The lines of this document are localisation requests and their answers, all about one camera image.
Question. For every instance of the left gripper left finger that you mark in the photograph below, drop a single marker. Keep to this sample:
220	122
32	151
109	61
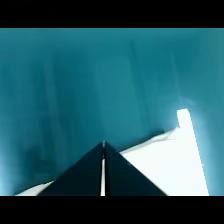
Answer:
83	178

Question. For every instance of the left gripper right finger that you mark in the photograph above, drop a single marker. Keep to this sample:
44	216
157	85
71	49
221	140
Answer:
128	180

